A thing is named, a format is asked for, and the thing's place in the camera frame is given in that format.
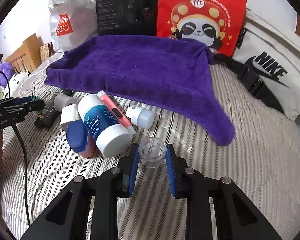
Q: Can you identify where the white charger plug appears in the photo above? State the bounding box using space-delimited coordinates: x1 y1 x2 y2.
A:
60 104 81 131

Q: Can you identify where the black headset box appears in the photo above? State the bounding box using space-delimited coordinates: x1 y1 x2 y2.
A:
95 0 158 36

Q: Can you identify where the white Miniso bag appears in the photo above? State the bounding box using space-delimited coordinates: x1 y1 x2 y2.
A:
49 0 97 51

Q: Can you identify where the grey white adapter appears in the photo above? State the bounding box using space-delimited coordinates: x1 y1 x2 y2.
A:
53 93 77 112

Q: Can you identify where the small white bottle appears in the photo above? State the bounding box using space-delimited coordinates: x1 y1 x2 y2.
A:
126 106 155 129

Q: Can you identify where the red panda paper bag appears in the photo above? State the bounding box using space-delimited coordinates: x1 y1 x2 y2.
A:
157 0 247 56

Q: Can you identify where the black gold tube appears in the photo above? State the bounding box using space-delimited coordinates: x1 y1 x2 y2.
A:
34 92 61 128

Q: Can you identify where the patterned notebook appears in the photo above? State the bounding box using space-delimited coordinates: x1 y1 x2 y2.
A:
39 42 55 63

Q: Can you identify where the pink pen device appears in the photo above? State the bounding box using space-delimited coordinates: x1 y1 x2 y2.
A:
97 90 136 137

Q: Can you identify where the white blue balm bottle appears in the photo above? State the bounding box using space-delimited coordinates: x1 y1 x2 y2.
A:
78 94 132 158

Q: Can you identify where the purple towel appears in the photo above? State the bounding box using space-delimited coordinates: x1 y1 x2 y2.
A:
45 35 235 146

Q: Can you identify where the green binder clip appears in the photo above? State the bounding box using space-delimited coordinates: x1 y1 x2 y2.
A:
31 82 39 101

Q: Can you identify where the white Nike bag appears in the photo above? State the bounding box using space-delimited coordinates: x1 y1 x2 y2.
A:
233 10 300 120

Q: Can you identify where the purple plush toy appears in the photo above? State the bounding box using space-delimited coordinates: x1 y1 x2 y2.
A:
0 61 16 88

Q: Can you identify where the black bag strap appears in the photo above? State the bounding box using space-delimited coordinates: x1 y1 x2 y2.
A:
210 52 285 113

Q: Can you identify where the black cable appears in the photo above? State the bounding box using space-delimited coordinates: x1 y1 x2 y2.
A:
0 70 32 227

